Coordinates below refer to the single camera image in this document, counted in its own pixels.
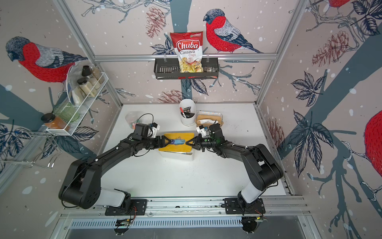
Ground black clip in cup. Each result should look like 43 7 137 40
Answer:
183 107 195 119

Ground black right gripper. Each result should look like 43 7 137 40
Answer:
185 135 216 152

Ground beige spice bottle back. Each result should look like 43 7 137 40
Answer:
82 65 101 90

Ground red marker pen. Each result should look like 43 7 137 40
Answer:
180 107 186 118

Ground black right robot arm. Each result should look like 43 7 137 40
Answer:
186 135 284 204

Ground beige spice bottle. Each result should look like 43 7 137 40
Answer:
82 65 101 90
77 78 97 98

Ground green jar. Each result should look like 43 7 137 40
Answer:
53 102 80 123

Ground yellow plastic lid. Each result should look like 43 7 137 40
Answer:
159 132 195 153

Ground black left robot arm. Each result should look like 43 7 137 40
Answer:
58 123 171 209

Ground white rectangular bin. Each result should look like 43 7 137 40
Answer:
158 149 195 161

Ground white pen holder cup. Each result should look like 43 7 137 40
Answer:
179 99 196 126

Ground metal wire hook rack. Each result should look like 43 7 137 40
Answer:
1 128 62 170

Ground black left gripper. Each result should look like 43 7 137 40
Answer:
142 135 172 149

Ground orange spice jar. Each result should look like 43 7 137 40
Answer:
41 113 70 131

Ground blue white tissue pack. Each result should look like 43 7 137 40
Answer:
172 139 186 145

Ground black wire wall basket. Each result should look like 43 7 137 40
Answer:
154 58 219 80

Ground red Chuba chips bag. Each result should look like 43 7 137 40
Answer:
170 31 203 73

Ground clear plastic tissue box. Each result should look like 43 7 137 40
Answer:
195 111 224 127

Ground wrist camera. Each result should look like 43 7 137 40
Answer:
149 122 160 138
196 122 221 138

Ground beige spice bottle front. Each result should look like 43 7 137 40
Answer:
77 78 97 98

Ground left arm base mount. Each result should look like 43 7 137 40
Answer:
105 189 148 216

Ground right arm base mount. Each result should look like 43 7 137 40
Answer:
224 196 266 215

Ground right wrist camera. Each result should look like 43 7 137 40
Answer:
196 122 221 138

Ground white wire spice rack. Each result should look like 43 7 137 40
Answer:
47 60 109 136

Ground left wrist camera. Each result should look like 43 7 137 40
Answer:
149 122 160 138

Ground clear jar with candies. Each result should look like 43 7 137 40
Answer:
125 111 142 129

